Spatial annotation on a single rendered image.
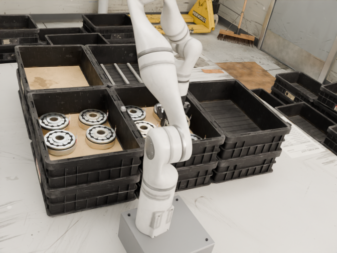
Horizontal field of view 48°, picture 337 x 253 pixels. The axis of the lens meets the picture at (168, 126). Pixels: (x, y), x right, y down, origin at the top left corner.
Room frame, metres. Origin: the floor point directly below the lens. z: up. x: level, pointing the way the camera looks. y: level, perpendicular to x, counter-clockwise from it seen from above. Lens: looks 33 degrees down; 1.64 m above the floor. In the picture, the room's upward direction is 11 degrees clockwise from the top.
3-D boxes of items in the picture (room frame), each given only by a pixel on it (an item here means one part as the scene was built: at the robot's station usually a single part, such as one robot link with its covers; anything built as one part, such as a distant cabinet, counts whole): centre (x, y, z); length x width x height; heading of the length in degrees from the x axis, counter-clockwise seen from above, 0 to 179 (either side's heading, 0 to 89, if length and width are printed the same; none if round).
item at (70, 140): (0.98, 0.35, 0.86); 0.10 x 0.10 x 0.01
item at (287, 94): (2.71, -0.98, 0.31); 0.40 x 0.30 x 0.34; 36
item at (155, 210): (0.75, 0.00, 0.89); 0.09 x 0.09 x 0.17; 45
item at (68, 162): (1.02, 0.28, 0.92); 0.40 x 0.30 x 0.02; 31
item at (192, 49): (1.19, -0.01, 1.14); 0.09 x 0.07 x 0.15; 53
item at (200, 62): (2.22, -0.06, 0.71); 0.22 x 0.19 x 0.01; 36
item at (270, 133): (1.32, -0.23, 0.92); 0.40 x 0.30 x 0.02; 31
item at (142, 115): (1.22, 0.15, 0.86); 0.10 x 0.10 x 0.01
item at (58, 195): (1.02, 0.28, 0.76); 0.40 x 0.30 x 0.12; 31
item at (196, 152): (1.17, 0.02, 0.87); 0.40 x 0.30 x 0.11; 31
